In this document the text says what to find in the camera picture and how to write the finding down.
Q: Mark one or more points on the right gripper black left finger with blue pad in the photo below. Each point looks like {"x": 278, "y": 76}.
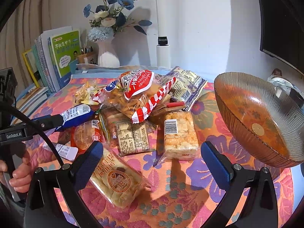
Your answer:
{"x": 42, "y": 206}

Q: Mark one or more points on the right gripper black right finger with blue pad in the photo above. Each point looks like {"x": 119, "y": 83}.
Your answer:
{"x": 260, "y": 208}

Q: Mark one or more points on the red round cake pack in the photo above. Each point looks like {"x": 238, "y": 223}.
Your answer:
{"x": 82, "y": 136}

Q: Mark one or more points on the blue snack bar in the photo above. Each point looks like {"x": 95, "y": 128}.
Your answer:
{"x": 75, "y": 116}

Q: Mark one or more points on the yellow small snack packet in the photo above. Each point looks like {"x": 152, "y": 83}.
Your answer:
{"x": 86, "y": 93}

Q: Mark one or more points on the rice cake pack orange logo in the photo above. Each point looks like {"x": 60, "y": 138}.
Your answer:
{"x": 117, "y": 181}

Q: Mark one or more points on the rice cake pack with barcode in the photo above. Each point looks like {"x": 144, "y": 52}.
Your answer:
{"x": 180, "y": 138}

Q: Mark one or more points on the biscuit pack with label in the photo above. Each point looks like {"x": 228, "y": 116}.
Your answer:
{"x": 122, "y": 134}

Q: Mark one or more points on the red white striped snack bag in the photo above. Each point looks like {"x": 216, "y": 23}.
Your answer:
{"x": 135, "y": 94}

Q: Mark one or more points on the blue white printed snack bag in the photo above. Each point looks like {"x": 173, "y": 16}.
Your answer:
{"x": 187, "y": 87}

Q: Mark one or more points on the toast bread pack red label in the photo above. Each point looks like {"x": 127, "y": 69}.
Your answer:
{"x": 167, "y": 107}

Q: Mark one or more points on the person's left hand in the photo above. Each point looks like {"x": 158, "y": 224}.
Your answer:
{"x": 22, "y": 175}

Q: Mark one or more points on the white label snack packet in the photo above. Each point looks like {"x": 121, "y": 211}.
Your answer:
{"x": 66, "y": 152}

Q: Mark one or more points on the floral orange tablecloth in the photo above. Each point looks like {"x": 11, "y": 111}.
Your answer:
{"x": 181, "y": 195}

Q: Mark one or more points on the amber ribbed glass bowl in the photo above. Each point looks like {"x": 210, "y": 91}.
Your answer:
{"x": 261, "y": 117}

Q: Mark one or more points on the stack of books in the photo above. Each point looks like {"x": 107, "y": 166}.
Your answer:
{"x": 40, "y": 67}

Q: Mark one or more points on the green cover book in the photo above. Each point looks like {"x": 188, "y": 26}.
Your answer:
{"x": 64, "y": 49}

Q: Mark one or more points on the wooden pen holder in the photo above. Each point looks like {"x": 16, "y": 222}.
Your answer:
{"x": 88, "y": 58}

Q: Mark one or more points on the white ceramic vase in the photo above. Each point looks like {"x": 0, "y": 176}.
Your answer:
{"x": 107, "y": 56}

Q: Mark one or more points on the blue white artificial flowers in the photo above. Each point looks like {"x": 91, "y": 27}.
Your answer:
{"x": 108, "y": 19}

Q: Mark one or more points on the white cylinder with black camera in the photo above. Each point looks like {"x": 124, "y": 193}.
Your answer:
{"x": 163, "y": 54}

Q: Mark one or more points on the dark wall television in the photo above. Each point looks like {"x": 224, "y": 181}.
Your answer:
{"x": 282, "y": 31}

